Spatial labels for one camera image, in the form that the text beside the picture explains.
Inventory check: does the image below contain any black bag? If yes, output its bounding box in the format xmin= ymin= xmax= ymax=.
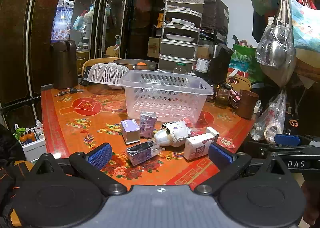
xmin=201 ymin=0 xmax=229 ymax=44

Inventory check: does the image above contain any brown cardboard box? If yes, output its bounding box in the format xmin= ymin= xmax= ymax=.
xmin=147 ymin=37 xmax=162 ymax=58

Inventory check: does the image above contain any clear bag with metalware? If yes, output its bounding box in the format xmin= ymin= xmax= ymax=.
xmin=255 ymin=0 xmax=297 ymax=69

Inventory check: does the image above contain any brown thermos jug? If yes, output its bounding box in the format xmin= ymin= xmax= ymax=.
xmin=50 ymin=40 xmax=79 ymax=90

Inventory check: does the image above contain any glass jar with green lid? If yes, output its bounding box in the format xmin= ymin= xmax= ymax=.
xmin=173 ymin=62 xmax=192 ymax=74

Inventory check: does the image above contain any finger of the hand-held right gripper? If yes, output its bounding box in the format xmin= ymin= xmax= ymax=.
xmin=274 ymin=134 xmax=320 ymax=149

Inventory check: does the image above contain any white mesh food cover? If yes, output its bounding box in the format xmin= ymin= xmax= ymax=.
xmin=87 ymin=62 xmax=131 ymax=86

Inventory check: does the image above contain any white box of small bottles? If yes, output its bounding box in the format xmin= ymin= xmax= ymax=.
xmin=13 ymin=119 xmax=47 ymax=163

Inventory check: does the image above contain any bunch of keys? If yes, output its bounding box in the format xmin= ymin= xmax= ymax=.
xmin=54 ymin=87 xmax=84 ymax=97

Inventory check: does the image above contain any purple hexagonal packet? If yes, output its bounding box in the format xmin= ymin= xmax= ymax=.
xmin=139 ymin=111 xmax=158 ymax=139

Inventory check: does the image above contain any black packet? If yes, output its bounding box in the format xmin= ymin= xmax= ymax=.
xmin=126 ymin=141 xmax=161 ymax=166

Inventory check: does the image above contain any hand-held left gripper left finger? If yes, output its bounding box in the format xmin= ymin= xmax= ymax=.
xmin=32 ymin=142 xmax=128 ymax=196

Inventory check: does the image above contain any colourful printed bag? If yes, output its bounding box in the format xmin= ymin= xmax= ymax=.
xmin=288 ymin=0 xmax=320 ymax=54

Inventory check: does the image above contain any wooden chair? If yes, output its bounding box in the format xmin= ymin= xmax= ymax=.
xmin=226 ymin=74 xmax=252 ymax=91
xmin=81 ymin=57 xmax=123 ymax=77

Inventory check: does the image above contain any metal bowl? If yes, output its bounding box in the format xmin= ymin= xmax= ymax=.
xmin=112 ymin=58 xmax=158 ymax=71

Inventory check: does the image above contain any red envelope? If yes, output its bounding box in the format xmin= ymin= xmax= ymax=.
xmin=216 ymin=137 xmax=236 ymax=149

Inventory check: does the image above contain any glass jar with dark lid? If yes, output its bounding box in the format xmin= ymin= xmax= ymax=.
xmin=215 ymin=83 xmax=233 ymax=108

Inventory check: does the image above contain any dark bottle with white label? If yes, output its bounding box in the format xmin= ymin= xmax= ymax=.
xmin=195 ymin=57 xmax=211 ymax=78

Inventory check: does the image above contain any person's right forearm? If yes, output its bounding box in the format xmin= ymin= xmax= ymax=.
xmin=302 ymin=180 xmax=320 ymax=226

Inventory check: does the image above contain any clear plastic slotted basket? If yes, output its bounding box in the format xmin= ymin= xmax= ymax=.
xmin=121 ymin=69 xmax=214 ymax=123

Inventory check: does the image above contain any dark cloth with orange trim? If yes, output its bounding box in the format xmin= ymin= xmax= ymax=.
xmin=0 ymin=123 xmax=34 ymax=228

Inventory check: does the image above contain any white carton with purple print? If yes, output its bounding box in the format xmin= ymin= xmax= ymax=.
xmin=183 ymin=134 xmax=216 ymax=161

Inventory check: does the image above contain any clear bag with bottles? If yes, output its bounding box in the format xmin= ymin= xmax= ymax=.
xmin=250 ymin=89 xmax=288 ymax=144

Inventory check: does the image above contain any blue printed packet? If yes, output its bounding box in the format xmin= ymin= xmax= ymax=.
xmin=50 ymin=0 xmax=75 ymax=41

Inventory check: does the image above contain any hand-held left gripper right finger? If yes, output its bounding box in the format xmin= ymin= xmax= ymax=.
xmin=194 ymin=142 xmax=288 ymax=195

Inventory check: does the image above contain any purple and silver box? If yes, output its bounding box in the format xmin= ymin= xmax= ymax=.
xmin=121 ymin=119 xmax=141 ymax=145

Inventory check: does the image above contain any brown cup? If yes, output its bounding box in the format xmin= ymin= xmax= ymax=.
xmin=236 ymin=90 xmax=259 ymax=120

